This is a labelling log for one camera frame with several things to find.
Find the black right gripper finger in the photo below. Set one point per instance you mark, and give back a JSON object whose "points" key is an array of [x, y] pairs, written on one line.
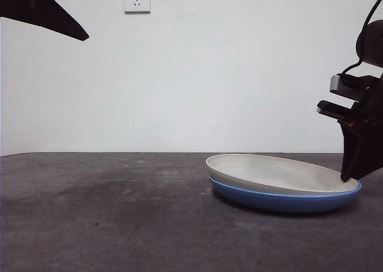
{"points": [[359, 146], [375, 161]]}

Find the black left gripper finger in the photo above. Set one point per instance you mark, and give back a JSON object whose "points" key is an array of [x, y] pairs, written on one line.
{"points": [[36, 12]]}

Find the white round plate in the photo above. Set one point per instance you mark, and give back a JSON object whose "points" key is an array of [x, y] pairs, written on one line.
{"points": [[269, 171]]}

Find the blue round plate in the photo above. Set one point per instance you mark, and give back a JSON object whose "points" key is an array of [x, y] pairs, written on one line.
{"points": [[284, 203]]}

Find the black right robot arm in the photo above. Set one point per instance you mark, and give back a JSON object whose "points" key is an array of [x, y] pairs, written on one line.
{"points": [[372, 42]]}

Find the white wall power socket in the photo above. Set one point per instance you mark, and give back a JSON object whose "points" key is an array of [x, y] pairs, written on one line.
{"points": [[137, 0]]}

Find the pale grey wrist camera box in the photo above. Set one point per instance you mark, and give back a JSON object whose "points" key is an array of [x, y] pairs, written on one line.
{"points": [[336, 85]]}

